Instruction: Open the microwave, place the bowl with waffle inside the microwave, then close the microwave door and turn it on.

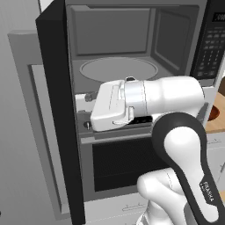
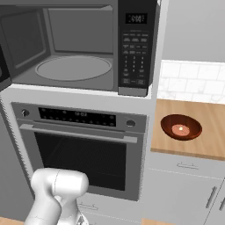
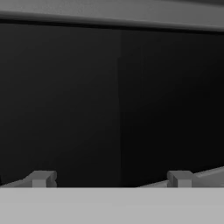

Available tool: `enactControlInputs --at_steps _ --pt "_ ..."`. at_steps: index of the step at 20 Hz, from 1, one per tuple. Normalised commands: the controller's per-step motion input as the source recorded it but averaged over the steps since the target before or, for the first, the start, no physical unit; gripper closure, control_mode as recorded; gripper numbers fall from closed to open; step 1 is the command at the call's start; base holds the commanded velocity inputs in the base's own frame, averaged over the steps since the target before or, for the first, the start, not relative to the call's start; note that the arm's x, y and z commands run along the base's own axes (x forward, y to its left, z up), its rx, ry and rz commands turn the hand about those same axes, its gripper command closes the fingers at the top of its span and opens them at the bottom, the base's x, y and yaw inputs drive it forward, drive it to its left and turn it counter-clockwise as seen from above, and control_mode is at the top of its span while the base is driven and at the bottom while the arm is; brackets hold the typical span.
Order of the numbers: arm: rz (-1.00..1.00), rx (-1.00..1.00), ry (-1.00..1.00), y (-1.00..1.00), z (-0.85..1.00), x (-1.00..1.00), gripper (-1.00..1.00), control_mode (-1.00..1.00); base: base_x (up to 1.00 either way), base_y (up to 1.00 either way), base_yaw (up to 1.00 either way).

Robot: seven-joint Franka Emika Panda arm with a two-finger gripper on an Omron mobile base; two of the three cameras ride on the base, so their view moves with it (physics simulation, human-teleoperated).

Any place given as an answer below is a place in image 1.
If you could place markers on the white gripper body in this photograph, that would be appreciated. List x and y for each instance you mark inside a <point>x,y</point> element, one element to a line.
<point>108,108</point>

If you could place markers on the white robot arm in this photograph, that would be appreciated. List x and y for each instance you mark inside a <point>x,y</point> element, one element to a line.
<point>175,93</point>

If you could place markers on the black microwave door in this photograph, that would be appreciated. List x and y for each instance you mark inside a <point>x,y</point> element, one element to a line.
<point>58,88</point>

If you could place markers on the grey microwave turntable plate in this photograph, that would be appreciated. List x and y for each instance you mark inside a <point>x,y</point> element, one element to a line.
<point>117,68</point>

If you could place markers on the grey microwave oven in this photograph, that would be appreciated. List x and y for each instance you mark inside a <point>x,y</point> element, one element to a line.
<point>117,32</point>

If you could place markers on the brown bowl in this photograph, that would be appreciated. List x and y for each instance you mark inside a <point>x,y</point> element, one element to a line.
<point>214,113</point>

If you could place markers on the grey built-in oven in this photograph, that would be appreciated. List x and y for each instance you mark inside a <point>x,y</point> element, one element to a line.
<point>117,164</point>

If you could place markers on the white drawer front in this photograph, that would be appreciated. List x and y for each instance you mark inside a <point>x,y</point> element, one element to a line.
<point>108,211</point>

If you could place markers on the white cupboard run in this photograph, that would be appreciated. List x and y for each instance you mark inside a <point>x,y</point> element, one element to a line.
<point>215,155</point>

